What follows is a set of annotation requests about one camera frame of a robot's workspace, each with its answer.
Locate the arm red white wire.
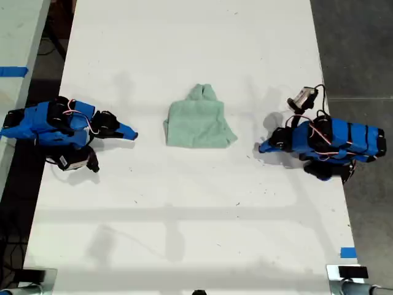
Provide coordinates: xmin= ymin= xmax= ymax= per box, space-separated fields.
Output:
xmin=308 ymin=120 xmax=379 ymax=163
xmin=65 ymin=98 xmax=99 ymax=136

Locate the arm camera stalk black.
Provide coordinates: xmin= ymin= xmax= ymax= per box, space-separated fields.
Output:
xmin=285 ymin=106 xmax=309 ymax=129
xmin=86 ymin=146 xmax=101 ymax=174

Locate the long blue tape strip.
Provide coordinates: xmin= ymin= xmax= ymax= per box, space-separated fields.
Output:
xmin=0 ymin=65 xmax=29 ymax=78

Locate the white side table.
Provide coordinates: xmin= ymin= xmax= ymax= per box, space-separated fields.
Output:
xmin=0 ymin=0 xmax=52 ymax=197

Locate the pale green T-shirt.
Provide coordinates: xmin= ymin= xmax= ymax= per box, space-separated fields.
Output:
xmin=162 ymin=82 xmax=239 ymax=149

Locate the metal corner bracket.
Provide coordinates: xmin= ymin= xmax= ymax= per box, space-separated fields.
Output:
xmin=325 ymin=264 xmax=370 ymax=295

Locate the small black box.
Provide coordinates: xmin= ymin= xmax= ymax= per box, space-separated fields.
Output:
xmin=338 ymin=266 xmax=369 ymax=279

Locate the grey metal pipe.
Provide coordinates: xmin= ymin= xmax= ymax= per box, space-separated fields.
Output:
xmin=0 ymin=284 xmax=47 ymax=295
xmin=340 ymin=278 xmax=393 ymax=295

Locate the arm camera box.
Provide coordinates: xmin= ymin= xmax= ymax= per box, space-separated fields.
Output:
xmin=57 ymin=152 xmax=90 ymax=172
xmin=286 ymin=86 xmax=319 ymax=111

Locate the short blue tape strip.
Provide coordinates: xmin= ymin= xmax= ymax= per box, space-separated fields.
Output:
xmin=340 ymin=246 xmax=358 ymax=259

